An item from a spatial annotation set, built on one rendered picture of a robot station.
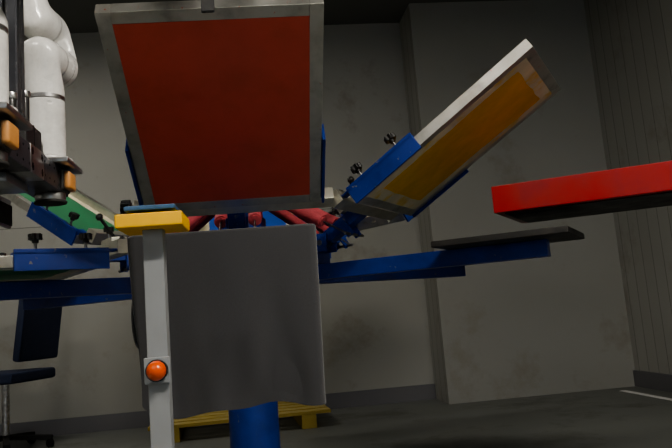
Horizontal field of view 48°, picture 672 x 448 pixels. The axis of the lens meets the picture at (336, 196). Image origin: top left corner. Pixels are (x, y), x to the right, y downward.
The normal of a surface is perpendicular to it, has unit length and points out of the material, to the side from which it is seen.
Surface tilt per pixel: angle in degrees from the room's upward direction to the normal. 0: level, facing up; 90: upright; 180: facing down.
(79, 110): 90
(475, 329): 90
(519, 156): 90
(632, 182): 90
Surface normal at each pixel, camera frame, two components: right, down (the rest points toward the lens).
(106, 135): 0.11, -0.16
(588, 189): -0.43, -0.11
